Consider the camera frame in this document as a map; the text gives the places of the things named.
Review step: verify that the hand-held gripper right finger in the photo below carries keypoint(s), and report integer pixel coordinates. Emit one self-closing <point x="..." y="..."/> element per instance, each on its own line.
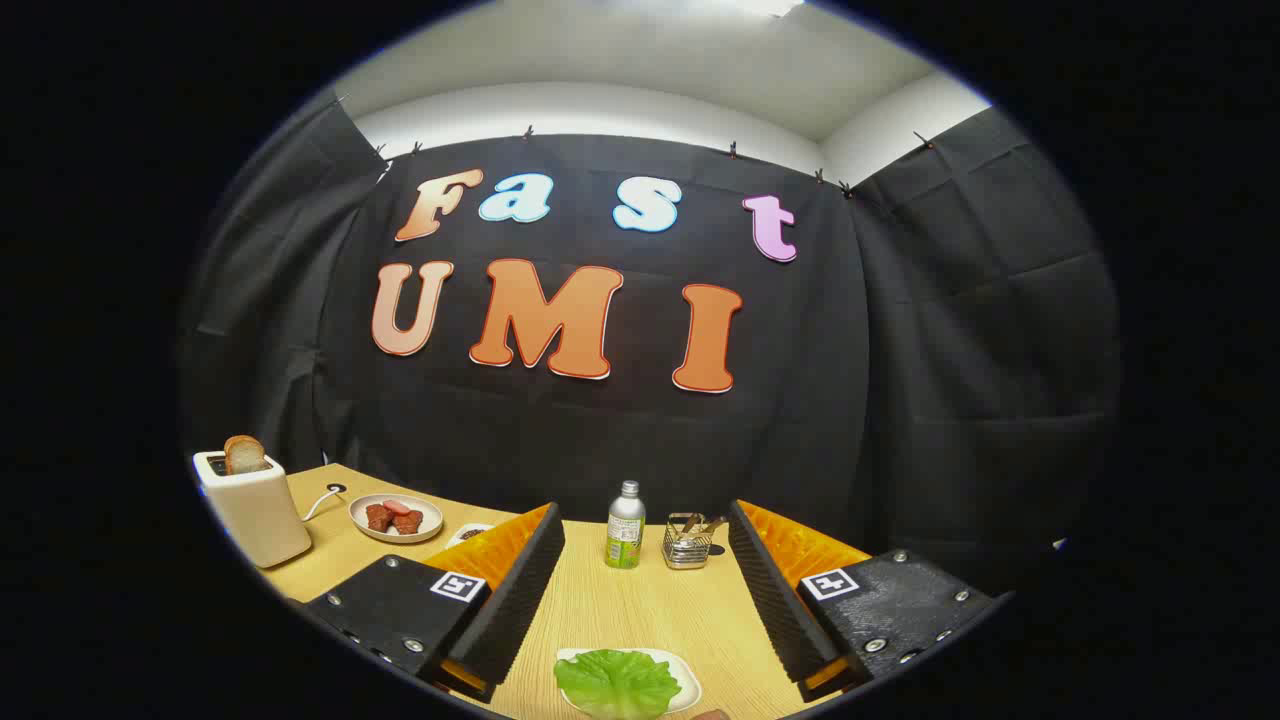
<point x="775" y="590"/>

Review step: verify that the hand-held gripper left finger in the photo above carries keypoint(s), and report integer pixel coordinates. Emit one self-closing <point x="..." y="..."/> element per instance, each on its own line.
<point x="520" y="590"/>

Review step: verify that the green lettuce leaf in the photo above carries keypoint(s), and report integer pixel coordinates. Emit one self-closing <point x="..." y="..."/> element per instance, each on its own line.
<point x="615" y="685"/>

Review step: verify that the toasted bread slice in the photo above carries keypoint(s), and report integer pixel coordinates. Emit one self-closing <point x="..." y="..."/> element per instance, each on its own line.
<point x="244" y="455"/>

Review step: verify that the white divided dish of beans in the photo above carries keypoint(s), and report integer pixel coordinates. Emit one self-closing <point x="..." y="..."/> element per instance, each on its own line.
<point x="470" y="533"/>

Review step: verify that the round white plate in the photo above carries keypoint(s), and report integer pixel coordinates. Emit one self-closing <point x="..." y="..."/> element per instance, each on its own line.
<point x="420" y="532"/>

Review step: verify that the silver bottle with green label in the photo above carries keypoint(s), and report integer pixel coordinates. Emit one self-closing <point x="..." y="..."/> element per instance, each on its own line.
<point x="625" y="530"/>

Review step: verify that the white rectangular plate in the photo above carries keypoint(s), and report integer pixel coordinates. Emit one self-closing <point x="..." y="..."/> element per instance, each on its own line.
<point x="688" y="680"/>

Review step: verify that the brown meat piece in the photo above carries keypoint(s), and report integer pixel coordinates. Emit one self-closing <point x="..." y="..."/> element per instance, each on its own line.
<point x="408" y="523"/>
<point x="378" y="518"/>

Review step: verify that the pink sausage slice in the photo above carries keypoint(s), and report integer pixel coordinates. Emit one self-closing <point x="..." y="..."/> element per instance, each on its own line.
<point x="396" y="506"/>

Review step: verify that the white toaster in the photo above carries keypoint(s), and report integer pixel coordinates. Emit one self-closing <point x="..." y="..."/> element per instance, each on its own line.
<point x="255" y="515"/>

